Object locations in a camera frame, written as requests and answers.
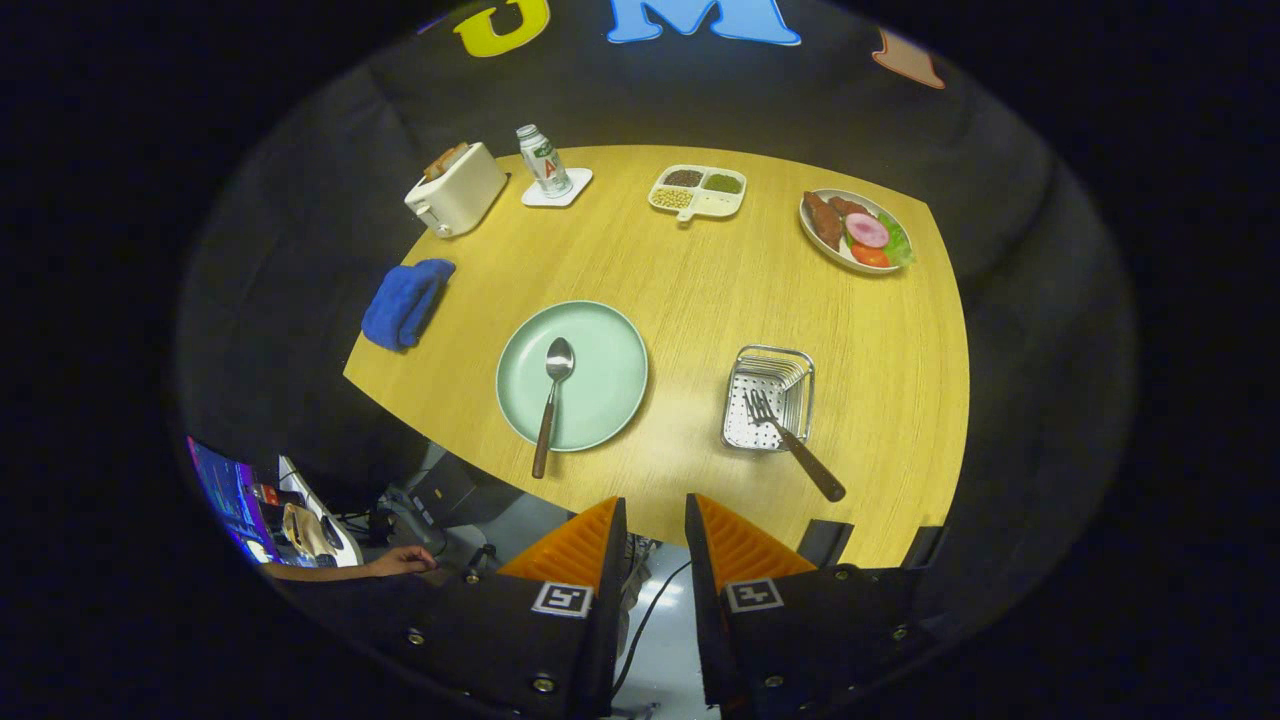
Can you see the white toaster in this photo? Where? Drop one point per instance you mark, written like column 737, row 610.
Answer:
column 465, row 197

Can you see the black table leg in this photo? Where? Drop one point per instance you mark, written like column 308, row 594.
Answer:
column 924, row 546
column 825, row 543

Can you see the black equipment box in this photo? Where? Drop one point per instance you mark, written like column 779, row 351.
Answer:
column 440, row 490

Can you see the white oval plate of food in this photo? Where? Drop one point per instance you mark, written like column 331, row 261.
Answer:
column 850, row 235

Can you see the brown toast slice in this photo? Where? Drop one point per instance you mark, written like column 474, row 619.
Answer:
column 436, row 168
column 455, row 155

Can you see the white side desk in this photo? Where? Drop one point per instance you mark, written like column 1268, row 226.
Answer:
column 300, row 480

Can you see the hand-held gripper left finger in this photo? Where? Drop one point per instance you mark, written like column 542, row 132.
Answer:
column 608, row 600

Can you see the beige object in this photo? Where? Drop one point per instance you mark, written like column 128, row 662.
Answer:
column 305, row 530

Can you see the computer monitor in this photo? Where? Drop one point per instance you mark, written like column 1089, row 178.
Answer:
column 225, row 500

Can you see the person's khaki trousers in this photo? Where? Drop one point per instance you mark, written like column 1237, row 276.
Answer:
column 640, row 575

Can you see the small white drink bottle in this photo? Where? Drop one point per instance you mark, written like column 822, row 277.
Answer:
column 545, row 160

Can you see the blue folded cloth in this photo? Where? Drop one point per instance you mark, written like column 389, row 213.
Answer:
column 405, row 305

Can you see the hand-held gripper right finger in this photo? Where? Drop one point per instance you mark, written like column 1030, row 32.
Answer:
column 705, row 620

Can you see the white divided dish of beans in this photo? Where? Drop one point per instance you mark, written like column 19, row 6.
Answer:
column 715, row 206

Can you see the pale green round plate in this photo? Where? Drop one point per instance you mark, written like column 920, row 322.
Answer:
column 600, row 370

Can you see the black backdrop cloth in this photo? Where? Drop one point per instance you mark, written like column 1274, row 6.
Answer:
column 1030, row 350

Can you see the white square coaster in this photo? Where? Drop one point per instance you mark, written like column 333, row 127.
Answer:
column 577, row 190

